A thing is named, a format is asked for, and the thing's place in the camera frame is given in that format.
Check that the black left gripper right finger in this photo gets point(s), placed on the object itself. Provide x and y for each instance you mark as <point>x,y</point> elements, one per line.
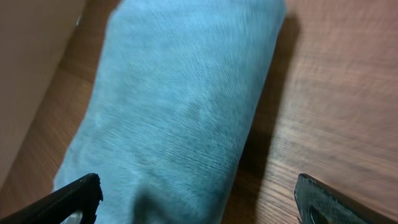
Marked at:
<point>319,203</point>

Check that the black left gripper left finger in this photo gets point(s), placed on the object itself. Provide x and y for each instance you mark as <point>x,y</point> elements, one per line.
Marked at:
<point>83,195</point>

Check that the blue jeans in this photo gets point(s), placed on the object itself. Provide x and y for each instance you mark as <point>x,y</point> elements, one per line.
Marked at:
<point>174,98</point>

